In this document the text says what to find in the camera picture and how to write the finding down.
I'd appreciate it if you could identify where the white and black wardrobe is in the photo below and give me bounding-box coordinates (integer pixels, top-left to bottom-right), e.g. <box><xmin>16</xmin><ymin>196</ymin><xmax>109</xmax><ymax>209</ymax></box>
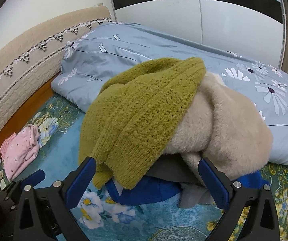
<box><xmin>106</xmin><ymin>0</ymin><xmax>288</xmax><ymax>74</ymax></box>

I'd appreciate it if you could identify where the dark grey garment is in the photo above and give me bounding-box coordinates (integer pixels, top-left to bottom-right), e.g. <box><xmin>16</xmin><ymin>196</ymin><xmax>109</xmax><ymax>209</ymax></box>
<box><xmin>148</xmin><ymin>156</ymin><xmax>204</xmax><ymax>182</ymax></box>

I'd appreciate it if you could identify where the teal floral blanket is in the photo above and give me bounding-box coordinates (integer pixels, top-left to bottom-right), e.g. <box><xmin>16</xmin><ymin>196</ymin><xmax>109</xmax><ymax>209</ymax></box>
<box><xmin>0</xmin><ymin>94</ymin><xmax>288</xmax><ymax>241</ymax></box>

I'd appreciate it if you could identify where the green knit sweater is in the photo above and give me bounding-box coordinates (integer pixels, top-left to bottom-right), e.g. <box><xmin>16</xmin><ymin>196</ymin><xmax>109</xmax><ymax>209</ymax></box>
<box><xmin>78</xmin><ymin>57</ymin><xmax>207</xmax><ymax>190</ymax></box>

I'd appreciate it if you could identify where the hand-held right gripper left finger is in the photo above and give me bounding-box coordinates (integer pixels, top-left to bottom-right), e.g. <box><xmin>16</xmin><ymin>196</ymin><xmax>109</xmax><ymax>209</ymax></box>
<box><xmin>13</xmin><ymin>156</ymin><xmax>97</xmax><ymax>241</ymax></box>

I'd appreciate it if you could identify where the beige fluffy garment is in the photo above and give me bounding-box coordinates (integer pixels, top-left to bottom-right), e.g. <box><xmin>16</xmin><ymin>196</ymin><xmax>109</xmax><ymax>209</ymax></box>
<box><xmin>163</xmin><ymin>72</ymin><xmax>274</xmax><ymax>181</ymax></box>

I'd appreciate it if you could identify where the beige quilted headboard cover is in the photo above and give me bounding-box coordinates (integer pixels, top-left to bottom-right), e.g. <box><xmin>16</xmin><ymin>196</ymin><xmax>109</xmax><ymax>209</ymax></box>
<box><xmin>0</xmin><ymin>6</ymin><xmax>112</xmax><ymax>147</ymax></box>

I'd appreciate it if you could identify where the blue floral duvet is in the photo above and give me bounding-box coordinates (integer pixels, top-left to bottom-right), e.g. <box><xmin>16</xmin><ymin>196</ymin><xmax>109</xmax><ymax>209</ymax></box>
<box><xmin>52</xmin><ymin>21</ymin><xmax>288</xmax><ymax>167</ymax></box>

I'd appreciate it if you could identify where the blue garment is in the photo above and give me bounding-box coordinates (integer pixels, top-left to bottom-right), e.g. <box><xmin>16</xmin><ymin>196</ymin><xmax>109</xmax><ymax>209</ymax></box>
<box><xmin>105</xmin><ymin>169</ymin><xmax>263</xmax><ymax>206</ymax></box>

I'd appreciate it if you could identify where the pink dotted garment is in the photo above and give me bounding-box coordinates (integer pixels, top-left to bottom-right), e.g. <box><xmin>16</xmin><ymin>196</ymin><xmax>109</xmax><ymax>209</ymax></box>
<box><xmin>0</xmin><ymin>125</ymin><xmax>40</xmax><ymax>181</ymax></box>

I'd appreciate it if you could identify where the wooden bed frame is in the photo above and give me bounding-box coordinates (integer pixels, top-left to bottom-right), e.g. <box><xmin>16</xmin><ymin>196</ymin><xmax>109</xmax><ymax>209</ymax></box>
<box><xmin>0</xmin><ymin>75</ymin><xmax>59</xmax><ymax>153</ymax></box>

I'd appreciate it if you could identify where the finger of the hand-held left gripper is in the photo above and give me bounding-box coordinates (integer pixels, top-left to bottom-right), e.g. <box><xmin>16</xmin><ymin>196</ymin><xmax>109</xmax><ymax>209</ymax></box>
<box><xmin>0</xmin><ymin>169</ymin><xmax>46</xmax><ymax>216</ymax></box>

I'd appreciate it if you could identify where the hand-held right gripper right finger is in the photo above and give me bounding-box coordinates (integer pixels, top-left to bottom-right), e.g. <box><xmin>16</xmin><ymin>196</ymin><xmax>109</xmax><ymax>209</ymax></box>
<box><xmin>198</xmin><ymin>157</ymin><xmax>281</xmax><ymax>241</ymax></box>

